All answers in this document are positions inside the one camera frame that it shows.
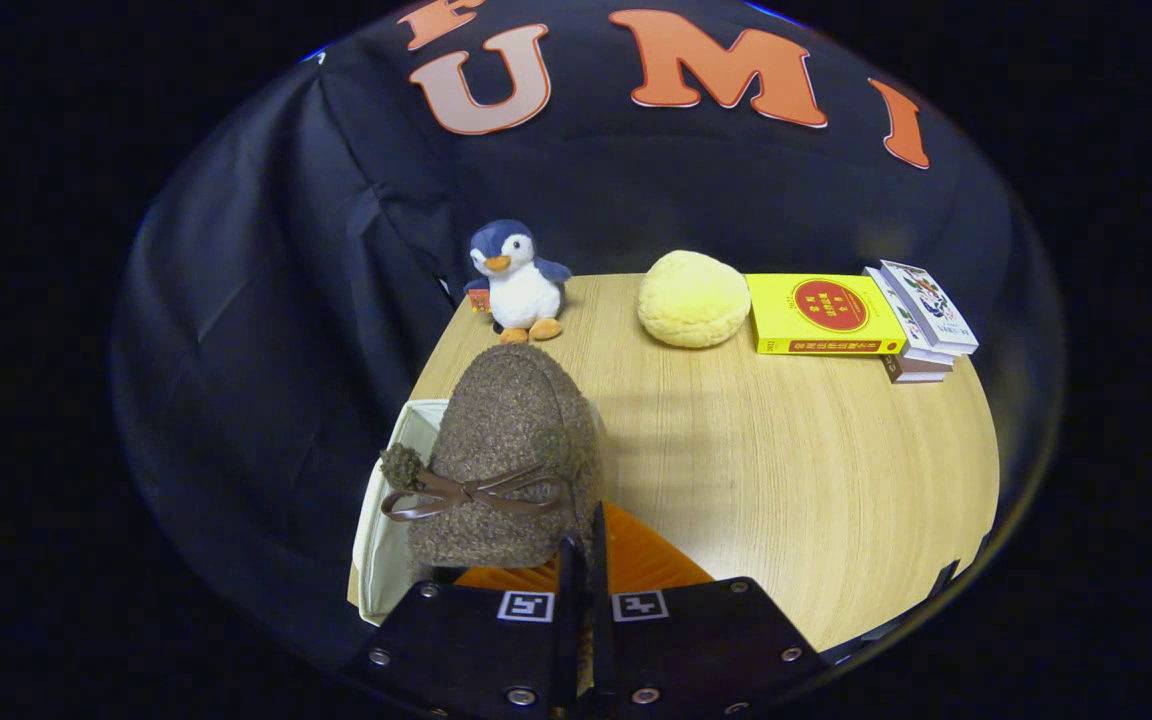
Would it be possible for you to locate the brown fabric storage box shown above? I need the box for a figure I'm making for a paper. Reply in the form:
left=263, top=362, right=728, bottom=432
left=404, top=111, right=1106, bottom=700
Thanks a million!
left=348, top=398, right=457, bottom=627

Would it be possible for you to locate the penguin plush toy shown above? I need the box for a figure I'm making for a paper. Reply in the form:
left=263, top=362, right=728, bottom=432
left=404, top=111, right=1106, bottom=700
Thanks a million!
left=463, top=219, right=573, bottom=346

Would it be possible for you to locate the yellow bread plush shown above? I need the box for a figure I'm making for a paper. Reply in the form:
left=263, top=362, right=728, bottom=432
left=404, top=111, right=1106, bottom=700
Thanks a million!
left=637, top=250, right=752, bottom=349

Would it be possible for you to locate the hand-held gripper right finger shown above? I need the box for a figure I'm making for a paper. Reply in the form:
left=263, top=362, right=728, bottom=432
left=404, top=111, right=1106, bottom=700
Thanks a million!
left=586, top=500, right=829, bottom=720

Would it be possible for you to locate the yellow book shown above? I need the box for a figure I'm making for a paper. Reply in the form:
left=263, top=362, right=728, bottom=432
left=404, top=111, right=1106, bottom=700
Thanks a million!
left=744, top=272, right=907, bottom=356

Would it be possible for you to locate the brown-edged book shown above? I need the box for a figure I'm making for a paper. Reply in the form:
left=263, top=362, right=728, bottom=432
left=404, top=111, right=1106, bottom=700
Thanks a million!
left=881, top=352, right=952, bottom=385

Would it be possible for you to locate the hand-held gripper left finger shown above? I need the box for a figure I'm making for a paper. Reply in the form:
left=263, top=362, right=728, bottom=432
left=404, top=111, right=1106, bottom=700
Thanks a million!
left=344, top=535, right=585, bottom=720

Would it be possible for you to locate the black backdrop cloth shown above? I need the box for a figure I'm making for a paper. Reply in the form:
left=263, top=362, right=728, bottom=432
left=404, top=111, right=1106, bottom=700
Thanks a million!
left=111, top=0, right=1062, bottom=671

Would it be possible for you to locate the brown fuzzy shoe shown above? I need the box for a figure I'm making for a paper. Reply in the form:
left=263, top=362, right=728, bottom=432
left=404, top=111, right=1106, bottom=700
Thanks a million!
left=380, top=343, right=605, bottom=571

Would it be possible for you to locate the white floral cover book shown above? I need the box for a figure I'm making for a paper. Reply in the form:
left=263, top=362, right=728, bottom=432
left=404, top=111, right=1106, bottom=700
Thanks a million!
left=879, top=259, right=979, bottom=356

